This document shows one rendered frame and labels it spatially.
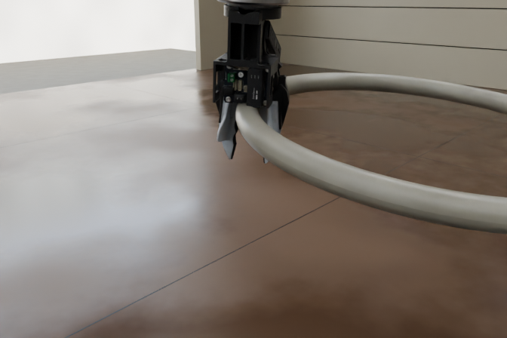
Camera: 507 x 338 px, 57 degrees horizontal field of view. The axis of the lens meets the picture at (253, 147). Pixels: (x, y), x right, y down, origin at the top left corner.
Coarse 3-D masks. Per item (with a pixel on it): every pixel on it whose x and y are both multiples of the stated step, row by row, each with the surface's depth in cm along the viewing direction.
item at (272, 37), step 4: (268, 20) 59; (268, 24) 59; (268, 28) 59; (272, 28) 61; (268, 32) 59; (272, 32) 61; (268, 36) 59; (272, 36) 61; (268, 40) 59; (272, 40) 61; (276, 40) 64; (268, 44) 60; (272, 44) 61; (276, 44) 64; (268, 48) 62; (272, 48) 62; (276, 48) 64; (280, 48) 68; (272, 52) 64; (276, 52) 65; (280, 52) 68; (280, 56) 68
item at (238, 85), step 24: (240, 24) 56; (264, 24) 58; (240, 48) 57; (264, 48) 59; (216, 72) 56; (240, 72) 56; (264, 72) 56; (216, 96) 57; (240, 96) 57; (264, 96) 57
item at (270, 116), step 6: (276, 102) 62; (264, 108) 63; (270, 108) 61; (276, 108) 62; (264, 114) 63; (270, 114) 61; (276, 114) 63; (264, 120) 63; (270, 120) 61; (276, 120) 63; (270, 126) 61; (276, 126) 63; (264, 162) 65
